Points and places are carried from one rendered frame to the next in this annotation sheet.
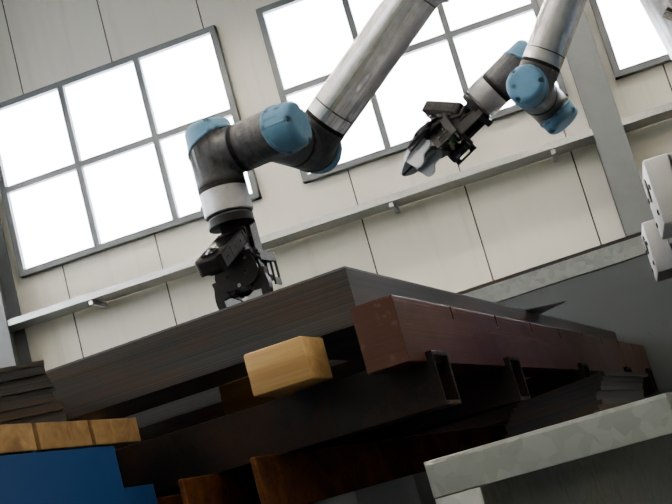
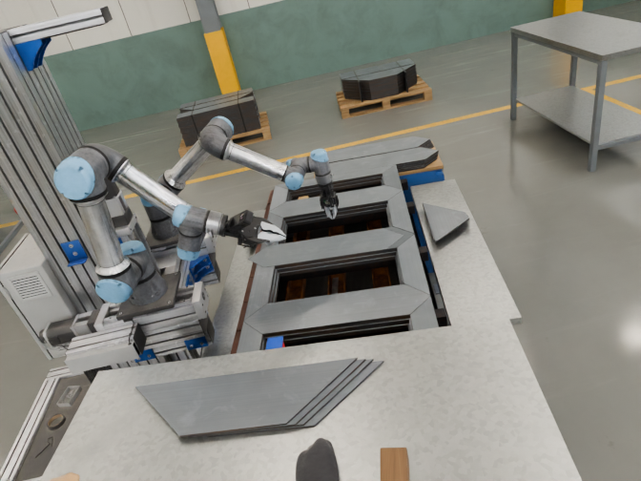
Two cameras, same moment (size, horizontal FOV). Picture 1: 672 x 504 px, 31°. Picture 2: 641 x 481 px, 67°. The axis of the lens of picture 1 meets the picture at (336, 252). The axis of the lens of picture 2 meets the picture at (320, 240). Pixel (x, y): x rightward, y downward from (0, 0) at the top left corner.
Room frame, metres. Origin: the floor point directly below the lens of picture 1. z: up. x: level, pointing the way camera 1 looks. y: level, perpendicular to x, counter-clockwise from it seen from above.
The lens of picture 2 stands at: (3.80, -0.32, 2.09)
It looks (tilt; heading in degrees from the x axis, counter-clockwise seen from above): 32 degrees down; 169
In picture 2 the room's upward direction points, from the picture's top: 13 degrees counter-clockwise
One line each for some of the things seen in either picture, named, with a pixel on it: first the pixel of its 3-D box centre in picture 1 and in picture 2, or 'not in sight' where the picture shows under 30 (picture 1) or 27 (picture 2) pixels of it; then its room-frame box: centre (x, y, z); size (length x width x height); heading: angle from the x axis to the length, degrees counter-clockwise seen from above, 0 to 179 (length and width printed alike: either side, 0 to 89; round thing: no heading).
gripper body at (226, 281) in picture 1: (242, 256); (326, 194); (1.80, 0.14, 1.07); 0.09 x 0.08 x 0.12; 161
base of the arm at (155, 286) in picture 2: not in sight; (144, 282); (2.08, -0.72, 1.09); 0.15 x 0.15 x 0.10
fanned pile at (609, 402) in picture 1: (569, 407); not in sight; (1.26, -0.19, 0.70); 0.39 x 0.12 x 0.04; 161
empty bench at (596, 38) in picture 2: not in sight; (584, 84); (0.17, 3.08, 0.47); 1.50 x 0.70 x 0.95; 169
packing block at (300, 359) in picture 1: (288, 366); not in sight; (1.09, 0.07, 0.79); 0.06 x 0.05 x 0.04; 71
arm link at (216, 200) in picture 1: (225, 206); (324, 177); (1.79, 0.14, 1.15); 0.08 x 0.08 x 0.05
